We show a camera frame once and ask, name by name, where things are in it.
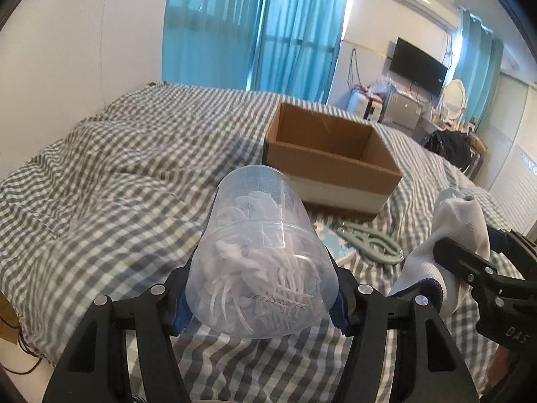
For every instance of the white air conditioner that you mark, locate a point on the white air conditioner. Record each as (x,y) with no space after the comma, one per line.
(436,12)

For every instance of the white dressing table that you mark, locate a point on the white dressing table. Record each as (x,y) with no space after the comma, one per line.
(426,126)

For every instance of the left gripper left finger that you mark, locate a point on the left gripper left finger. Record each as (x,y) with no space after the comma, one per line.
(94,364)

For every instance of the black jacket on chair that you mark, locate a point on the black jacket on chair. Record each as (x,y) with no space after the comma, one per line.
(450,145)

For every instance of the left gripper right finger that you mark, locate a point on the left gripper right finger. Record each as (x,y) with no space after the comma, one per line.
(428,366)

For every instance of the grey white sock bundle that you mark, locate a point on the grey white sock bundle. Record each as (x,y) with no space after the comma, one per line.
(458,223)

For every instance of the blue side window curtain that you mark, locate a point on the blue side window curtain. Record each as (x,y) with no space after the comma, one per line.
(479,66)

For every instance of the silver mini fridge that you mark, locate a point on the silver mini fridge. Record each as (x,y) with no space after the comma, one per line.
(401,110)

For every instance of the blue curtain right panel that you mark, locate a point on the blue curtain right panel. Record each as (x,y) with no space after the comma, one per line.
(298,45)

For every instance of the black wall television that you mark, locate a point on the black wall television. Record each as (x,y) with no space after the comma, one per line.
(420,68)

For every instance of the white oval mirror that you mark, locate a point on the white oval mirror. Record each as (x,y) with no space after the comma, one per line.
(453,99)

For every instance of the blue curtain left panel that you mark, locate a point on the blue curtain left panel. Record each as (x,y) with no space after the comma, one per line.
(209,42)

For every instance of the white suitcase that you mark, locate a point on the white suitcase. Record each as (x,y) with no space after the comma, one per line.
(364,106)

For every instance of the grey checked bed cover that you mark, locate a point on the grey checked bed cover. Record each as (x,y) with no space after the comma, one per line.
(118,203)

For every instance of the brown cardboard box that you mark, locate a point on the brown cardboard box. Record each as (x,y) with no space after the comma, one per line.
(337,166)

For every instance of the plastic bag on fridge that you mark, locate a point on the plastic bag on fridge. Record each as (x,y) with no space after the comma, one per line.
(382,87)

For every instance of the white louvred wardrobe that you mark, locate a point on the white louvred wardrobe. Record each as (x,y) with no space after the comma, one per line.
(508,130)

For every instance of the blue curtain panel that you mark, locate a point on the blue curtain panel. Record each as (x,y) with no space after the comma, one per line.
(209,42)
(298,45)

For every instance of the clear floss pick jar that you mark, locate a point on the clear floss pick jar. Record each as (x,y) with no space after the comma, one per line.
(259,270)

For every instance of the blue patterned tissue pack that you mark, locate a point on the blue patterned tissue pack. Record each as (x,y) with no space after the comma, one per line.
(338,247)

